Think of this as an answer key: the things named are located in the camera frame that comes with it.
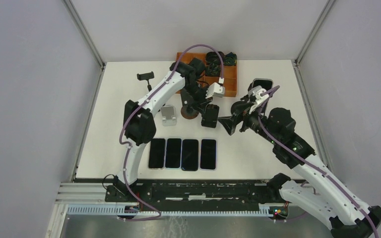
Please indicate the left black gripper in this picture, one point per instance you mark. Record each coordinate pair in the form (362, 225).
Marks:
(198, 104)

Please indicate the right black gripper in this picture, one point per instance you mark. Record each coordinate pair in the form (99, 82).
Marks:
(230, 121)

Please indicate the brown round phone stand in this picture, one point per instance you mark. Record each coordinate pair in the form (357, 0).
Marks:
(187, 110)

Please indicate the small black folding phone stand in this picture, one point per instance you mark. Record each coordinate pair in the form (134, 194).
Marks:
(210, 116)

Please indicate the white folding phone stand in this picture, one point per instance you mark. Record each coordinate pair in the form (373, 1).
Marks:
(168, 113)

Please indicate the phone with pale case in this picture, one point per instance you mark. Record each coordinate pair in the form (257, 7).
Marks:
(264, 83)

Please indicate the phone with white case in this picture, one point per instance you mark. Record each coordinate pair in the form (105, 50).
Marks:
(208, 154)

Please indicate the black round phone stand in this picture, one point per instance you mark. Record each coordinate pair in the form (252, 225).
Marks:
(146, 77)

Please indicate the black phone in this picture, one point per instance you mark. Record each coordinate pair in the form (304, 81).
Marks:
(189, 156)

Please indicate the phone with clear case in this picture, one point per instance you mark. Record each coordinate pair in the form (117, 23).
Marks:
(156, 158)

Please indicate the phone with blue case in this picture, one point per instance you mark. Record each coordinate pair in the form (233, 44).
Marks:
(173, 153)

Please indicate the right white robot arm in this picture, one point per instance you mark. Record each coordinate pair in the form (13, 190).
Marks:
(331, 202)

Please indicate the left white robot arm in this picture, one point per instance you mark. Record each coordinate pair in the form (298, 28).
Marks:
(139, 126)

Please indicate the orange compartment tray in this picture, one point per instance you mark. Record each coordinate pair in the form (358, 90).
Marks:
(213, 69)

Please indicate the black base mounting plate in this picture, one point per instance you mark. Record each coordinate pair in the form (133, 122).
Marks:
(171, 195)

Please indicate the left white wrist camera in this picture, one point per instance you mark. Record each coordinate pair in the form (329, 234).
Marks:
(216, 89)

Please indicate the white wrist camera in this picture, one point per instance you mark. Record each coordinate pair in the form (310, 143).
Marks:
(257, 96)
(216, 89)

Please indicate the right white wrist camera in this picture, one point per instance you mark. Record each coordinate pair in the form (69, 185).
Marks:
(257, 96)

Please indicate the blue toothed cable duct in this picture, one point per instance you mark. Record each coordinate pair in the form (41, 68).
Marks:
(123, 210)

